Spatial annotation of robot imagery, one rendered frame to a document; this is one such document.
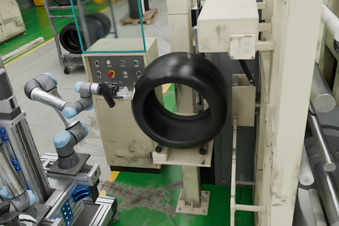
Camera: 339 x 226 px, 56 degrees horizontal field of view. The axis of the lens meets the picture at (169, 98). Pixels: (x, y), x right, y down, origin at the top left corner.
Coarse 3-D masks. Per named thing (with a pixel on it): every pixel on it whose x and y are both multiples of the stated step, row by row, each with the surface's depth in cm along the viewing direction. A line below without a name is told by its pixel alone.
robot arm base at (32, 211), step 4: (32, 204) 185; (28, 208) 179; (32, 208) 182; (28, 212) 179; (32, 212) 181; (36, 212) 184; (32, 216) 180; (36, 216) 184; (20, 224) 177; (24, 224) 177
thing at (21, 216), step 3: (21, 216) 140; (24, 216) 140; (27, 216) 140; (30, 216) 140; (21, 219) 138; (24, 219) 139; (27, 219) 138; (30, 219) 138; (33, 219) 138; (21, 222) 141; (24, 222) 141; (27, 222) 140; (30, 222) 140; (33, 222) 138; (36, 222) 138; (27, 225) 141; (30, 225) 141
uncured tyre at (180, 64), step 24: (144, 72) 181; (168, 72) 171; (192, 72) 170; (216, 72) 183; (144, 96) 180; (216, 96) 172; (144, 120) 188; (168, 120) 217; (192, 120) 214; (216, 120) 178; (168, 144) 193; (192, 144) 190
